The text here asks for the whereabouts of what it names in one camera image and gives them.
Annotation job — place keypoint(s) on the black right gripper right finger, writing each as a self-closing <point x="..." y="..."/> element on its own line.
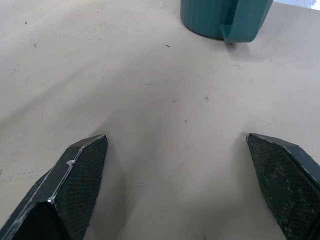
<point x="282" y="180"/>

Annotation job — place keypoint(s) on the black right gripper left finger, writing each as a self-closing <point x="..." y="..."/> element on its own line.
<point x="70" y="185"/>

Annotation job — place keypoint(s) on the teal ribbed mug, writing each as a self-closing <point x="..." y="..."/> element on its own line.
<point x="212" y="17"/>

